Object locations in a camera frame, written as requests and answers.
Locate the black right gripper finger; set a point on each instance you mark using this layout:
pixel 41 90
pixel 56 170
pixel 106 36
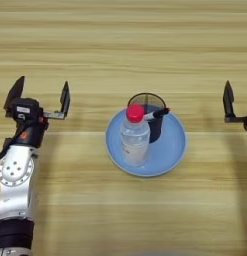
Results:
pixel 228 100

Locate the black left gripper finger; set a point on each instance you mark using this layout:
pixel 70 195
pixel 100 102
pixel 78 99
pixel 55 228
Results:
pixel 65 100
pixel 15 91

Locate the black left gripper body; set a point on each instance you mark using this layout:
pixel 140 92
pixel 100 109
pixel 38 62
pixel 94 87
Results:
pixel 31 135

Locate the black mesh pen cup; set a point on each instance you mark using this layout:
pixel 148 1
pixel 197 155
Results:
pixel 156 130

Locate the clear bottle with red cap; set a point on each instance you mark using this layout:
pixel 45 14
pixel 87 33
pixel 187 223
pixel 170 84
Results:
pixel 135 143

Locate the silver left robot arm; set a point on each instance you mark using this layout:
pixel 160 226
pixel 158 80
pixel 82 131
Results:
pixel 15 186

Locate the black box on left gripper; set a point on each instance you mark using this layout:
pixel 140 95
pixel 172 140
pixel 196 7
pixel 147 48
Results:
pixel 25 108

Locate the light blue round plate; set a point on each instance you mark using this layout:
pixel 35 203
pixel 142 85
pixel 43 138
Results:
pixel 161 156

